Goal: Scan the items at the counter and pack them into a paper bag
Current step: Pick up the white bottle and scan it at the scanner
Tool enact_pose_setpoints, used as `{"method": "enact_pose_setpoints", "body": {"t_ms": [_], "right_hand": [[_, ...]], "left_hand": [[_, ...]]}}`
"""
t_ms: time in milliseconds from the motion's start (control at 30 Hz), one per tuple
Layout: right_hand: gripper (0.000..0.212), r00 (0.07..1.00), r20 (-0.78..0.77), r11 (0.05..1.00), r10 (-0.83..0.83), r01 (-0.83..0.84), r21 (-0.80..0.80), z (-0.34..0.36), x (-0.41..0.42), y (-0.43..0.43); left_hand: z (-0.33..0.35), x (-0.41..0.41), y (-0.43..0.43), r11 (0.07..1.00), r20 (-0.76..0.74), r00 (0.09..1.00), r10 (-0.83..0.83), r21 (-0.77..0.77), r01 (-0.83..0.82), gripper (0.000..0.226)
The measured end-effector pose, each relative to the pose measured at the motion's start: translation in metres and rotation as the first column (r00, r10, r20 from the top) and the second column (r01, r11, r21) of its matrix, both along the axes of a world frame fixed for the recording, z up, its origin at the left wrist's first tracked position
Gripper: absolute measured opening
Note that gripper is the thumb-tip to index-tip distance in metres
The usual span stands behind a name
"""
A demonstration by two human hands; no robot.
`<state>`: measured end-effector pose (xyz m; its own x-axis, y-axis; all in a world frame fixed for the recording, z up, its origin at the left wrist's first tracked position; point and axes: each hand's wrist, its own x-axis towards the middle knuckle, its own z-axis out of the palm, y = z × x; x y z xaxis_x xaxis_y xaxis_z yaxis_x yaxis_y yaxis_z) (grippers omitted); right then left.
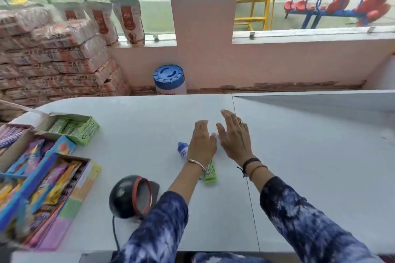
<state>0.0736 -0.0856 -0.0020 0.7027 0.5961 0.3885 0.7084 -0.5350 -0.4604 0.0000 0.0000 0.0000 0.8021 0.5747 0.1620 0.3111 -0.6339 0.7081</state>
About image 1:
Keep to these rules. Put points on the person's right hand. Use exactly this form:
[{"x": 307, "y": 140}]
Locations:
[{"x": 236, "y": 139}]

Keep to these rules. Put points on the person's left hand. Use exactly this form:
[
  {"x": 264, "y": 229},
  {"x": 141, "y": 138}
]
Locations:
[{"x": 202, "y": 145}]

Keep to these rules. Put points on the blue bottle with white body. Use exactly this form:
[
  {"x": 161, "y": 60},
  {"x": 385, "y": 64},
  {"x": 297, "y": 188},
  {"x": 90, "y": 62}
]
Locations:
[{"x": 182, "y": 149}]

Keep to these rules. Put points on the green candy packet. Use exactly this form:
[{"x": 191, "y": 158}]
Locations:
[{"x": 210, "y": 175}]

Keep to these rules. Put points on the person's left forearm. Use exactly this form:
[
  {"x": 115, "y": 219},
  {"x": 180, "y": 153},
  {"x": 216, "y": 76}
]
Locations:
[{"x": 160, "y": 225}]

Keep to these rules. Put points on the person's right forearm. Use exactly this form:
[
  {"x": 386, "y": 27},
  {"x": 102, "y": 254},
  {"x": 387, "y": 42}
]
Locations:
[{"x": 302, "y": 222}]

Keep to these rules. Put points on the silver bangle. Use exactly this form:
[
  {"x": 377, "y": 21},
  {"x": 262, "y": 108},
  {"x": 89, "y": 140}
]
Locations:
[{"x": 197, "y": 163}]

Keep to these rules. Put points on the black wristband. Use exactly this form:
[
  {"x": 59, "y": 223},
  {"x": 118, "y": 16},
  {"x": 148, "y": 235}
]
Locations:
[{"x": 250, "y": 161}]

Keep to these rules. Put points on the white table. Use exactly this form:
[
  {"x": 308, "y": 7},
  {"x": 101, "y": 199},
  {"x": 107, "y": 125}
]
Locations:
[{"x": 139, "y": 130}]

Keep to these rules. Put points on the white container with blue lid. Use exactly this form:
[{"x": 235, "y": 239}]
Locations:
[{"x": 169, "y": 76}]

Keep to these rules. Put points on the black barcode scanner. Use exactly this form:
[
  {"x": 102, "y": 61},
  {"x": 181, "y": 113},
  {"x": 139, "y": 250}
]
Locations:
[{"x": 125, "y": 196}]

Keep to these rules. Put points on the blue patterned garment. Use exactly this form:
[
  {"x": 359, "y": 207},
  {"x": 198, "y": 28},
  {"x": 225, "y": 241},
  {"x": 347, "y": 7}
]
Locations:
[{"x": 228, "y": 258}]

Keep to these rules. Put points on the cardboard box of green packets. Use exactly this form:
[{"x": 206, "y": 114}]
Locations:
[{"x": 83, "y": 131}]

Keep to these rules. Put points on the white orange pet food pouch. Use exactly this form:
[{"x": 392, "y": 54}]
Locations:
[
  {"x": 103, "y": 20},
  {"x": 129, "y": 22},
  {"x": 70, "y": 11}
]

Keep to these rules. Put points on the pastel box of candy bars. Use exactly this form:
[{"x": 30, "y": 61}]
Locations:
[{"x": 52, "y": 192}]

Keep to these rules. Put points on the red and blue seesaw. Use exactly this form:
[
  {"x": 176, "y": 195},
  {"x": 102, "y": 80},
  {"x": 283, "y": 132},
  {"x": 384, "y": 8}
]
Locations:
[{"x": 338, "y": 5}]

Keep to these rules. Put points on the blue-edged box of candy packets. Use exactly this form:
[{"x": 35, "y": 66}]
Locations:
[{"x": 31, "y": 156}]

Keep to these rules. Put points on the stack of orange-white sacks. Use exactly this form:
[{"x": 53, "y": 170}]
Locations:
[{"x": 55, "y": 56}]

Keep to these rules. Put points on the cardboard box of candy rolls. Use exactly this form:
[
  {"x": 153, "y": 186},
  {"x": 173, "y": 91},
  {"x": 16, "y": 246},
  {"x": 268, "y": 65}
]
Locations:
[{"x": 10, "y": 136}]

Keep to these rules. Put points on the yellow swing seat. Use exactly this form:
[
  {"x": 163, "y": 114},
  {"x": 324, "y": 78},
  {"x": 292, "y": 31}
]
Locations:
[{"x": 18, "y": 1}]

